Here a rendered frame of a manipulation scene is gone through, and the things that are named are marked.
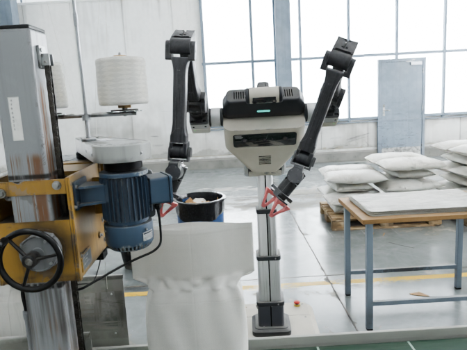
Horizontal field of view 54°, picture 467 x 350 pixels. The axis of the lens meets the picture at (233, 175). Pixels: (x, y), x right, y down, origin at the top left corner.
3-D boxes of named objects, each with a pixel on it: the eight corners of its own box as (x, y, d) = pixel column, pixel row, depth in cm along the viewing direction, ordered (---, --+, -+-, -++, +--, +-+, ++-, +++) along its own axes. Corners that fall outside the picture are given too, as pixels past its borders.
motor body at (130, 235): (158, 237, 154) (151, 164, 150) (150, 253, 139) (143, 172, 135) (112, 240, 154) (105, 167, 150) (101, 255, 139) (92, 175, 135)
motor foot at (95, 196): (116, 200, 146) (113, 173, 145) (106, 209, 134) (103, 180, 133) (87, 202, 146) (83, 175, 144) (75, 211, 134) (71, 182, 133)
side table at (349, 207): (461, 285, 353) (464, 190, 340) (511, 324, 292) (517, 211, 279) (339, 292, 352) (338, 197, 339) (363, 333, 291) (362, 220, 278)
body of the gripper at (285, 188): (278, 196, 170) (290, 180, 169) (269, 186, 179) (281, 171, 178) (290, 205, 172) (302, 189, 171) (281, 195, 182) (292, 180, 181)
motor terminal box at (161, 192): (165, 204, 155) (162, 170, 153) (176, 210, 146) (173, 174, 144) (142, 207, 152) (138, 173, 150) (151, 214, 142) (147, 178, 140)
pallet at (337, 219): (413, 207, 583) (414, 196, 580) (442, 226, 502) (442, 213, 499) (319, 212, 586) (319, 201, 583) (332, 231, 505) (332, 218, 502)
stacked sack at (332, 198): (379, 197, 537) (379, 186, 535) (392, 205, 495) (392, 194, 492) (322, 200, 536) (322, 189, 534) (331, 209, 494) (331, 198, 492)
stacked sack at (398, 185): (426, 183, 541) (426, 173, 538) (446, 191, 499) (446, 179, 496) (372, 188, 535) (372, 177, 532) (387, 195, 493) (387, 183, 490)
